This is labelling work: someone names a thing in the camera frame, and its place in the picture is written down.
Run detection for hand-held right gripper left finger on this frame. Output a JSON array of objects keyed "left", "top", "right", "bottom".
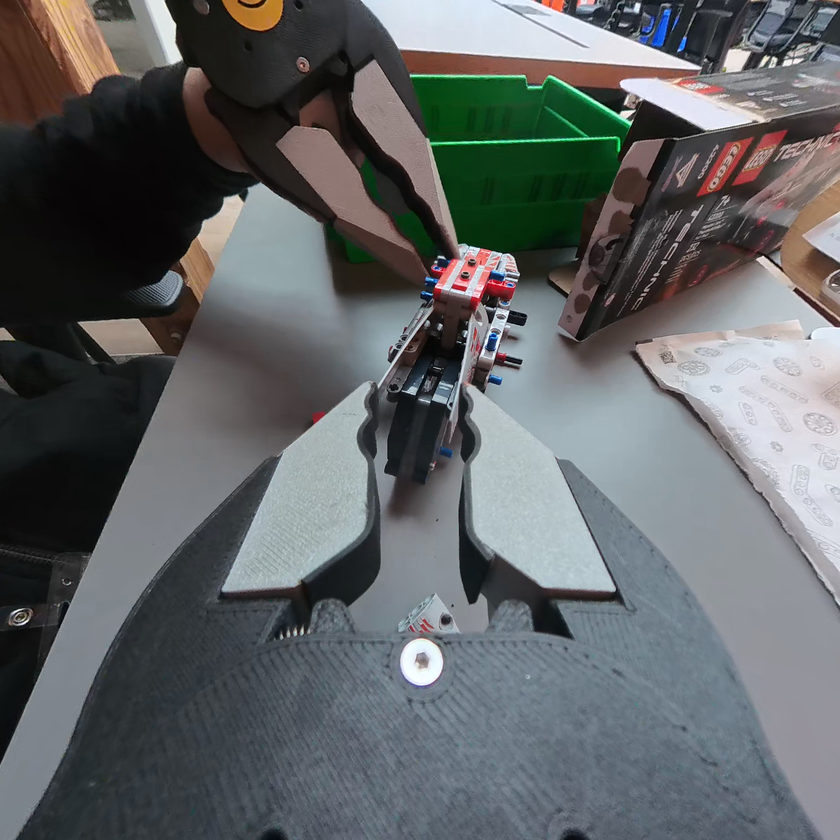
[{"left": 220, "top": 382, "right": 383, "bottom": 608}]

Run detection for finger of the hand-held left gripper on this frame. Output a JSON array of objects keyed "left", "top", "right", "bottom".
[
  {"left": 350, "top": 59, "right": 460, "bottom": 260},
  {"left": 274, "top": 125, "right": 435, "bottom": 287}
]

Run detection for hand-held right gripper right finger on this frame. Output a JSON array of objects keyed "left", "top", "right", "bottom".
[{"left": 458, "top": 385, "right": 619, "bottom": 632}]

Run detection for red grey lego vehicle model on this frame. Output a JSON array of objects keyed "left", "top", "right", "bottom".
[{"left": 378, "top": 244, "right": 530, "bottom": 485}]

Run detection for person's left forearm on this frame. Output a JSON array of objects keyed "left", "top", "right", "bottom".
[{"left": 0, "top": 62, "right": 260, "bottom": 327}]

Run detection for grey printed lego panel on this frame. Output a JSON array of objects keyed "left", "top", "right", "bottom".
[{"left": 398, "top": 593, "right": 462, "bottom": 635}]

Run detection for black lego set box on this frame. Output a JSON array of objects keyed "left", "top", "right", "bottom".
[{"left": 546, "top": 61, "right": 840, "bottom": 343}]

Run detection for person's left hand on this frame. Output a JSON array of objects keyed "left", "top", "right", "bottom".
[{"left": 182, "top": 67, "right": 256, "bottom": 175}]

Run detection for green plastic bin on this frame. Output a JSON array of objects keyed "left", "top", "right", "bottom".
[{"left": 323, "top": 72, "right": 633, "bottom": 265}]

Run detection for black office chair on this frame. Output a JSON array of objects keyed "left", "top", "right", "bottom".
[{"left": 20, "top": 271, "right": 186, "bottom": 362}]

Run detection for black zip jacket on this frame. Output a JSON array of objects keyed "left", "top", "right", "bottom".
[{"left": 0, "top": 341, "right": 175, "bottom": 756}]

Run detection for printed paper bag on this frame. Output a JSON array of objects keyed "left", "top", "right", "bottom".
[{"left": 634, "top": 319, "right": 840, "bottom": 606}]

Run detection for row of black office chairs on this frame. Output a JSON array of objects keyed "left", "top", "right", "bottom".
[{"left": 577, "top": 0, "right": 840, "bottom": 73}]

